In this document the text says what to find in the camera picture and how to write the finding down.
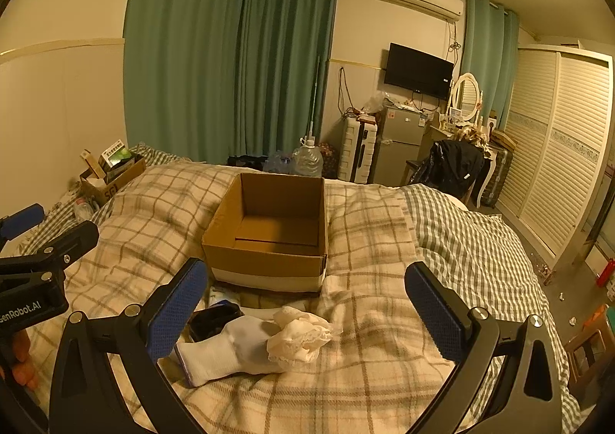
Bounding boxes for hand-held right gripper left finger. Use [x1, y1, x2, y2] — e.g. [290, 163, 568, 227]
[48, 258, 209, 434]

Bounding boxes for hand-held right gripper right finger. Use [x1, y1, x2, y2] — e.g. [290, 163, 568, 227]
[404, 262, 564, 434]

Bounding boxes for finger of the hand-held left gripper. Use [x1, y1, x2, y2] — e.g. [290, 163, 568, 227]
[0, 220, 100, 277]
[0, 204, 45, 255]

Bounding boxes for white blue tissue packet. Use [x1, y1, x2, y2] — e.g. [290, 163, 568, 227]
[208, 285, 241, 309]

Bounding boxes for white sock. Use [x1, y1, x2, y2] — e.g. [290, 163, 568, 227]
[175, 306, 289, 388]

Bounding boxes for brown cardboard box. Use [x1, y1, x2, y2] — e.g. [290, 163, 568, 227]
[201, 172, 329, 293]

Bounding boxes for cream lace cloth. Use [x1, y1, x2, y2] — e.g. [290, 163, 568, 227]
[266, 306, 343, 364]

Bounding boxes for person's left hand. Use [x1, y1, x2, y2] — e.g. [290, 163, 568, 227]
[8, 331, 39, 389]

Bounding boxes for clear plastic bottle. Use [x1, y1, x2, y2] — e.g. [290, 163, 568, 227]
[72, 196, 95, 224]

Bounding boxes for small cardboard storage box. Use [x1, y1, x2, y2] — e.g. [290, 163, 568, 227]
[79, 153, 147, 207]

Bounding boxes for beige plaid blanket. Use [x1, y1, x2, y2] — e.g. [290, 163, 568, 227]
[29, 160, 553, 434]

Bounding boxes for green printed carton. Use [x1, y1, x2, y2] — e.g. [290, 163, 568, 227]
[99, 140, 133, 171]

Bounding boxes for black jacket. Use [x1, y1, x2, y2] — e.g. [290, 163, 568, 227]
[414, 139, 486, 197]

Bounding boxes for dark suitcase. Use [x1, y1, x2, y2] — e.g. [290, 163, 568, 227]
[480, 146, 514, 209]

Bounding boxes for black bag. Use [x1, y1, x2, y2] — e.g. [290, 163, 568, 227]
[227, 154, 270, 172]

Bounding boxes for wooden stool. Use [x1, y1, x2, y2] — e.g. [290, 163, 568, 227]
[564, 319, 615, 406]

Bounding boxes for small grey fridge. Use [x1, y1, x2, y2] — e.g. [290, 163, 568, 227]
[372, 106, 428, 185]

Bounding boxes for bluish plastic bags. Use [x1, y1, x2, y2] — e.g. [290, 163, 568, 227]
[262, 151, 295, 174]

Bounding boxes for white ribbed suitcase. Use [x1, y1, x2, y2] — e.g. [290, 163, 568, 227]
[337, 117, 380, 182]

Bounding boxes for blonde fuzzy item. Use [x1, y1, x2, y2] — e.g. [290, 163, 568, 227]
[456, 124, 492, 147]

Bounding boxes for dark patterned bag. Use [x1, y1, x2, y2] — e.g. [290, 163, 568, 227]
[317, 142, 340, 179]

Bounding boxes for large clear water jug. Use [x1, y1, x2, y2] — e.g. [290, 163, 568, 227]
[291, 137, 324, 180]

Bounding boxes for white louvred wardrobe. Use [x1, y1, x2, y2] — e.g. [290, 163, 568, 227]
[495, 44, 615, 272]

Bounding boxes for clear plastic bag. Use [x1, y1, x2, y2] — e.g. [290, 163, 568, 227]
[360, 95, 386, 116]

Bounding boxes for green curtain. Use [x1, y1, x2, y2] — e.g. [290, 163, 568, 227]
[231, 0, 339, 176]
[459, 0, 522, 128]
[122, 0, 251, 168]

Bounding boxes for white oval mirror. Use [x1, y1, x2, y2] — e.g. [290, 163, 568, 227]
[452, 73, 482, 124]

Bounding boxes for grey metal pole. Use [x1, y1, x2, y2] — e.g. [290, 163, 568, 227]
[307, 57, 321, 142]

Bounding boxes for hanging wall cables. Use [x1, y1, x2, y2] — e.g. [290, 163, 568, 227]
[336, 66, 357, 119]

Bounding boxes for black wall television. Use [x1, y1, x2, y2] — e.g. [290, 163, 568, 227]
[383, 43, 455, 100]

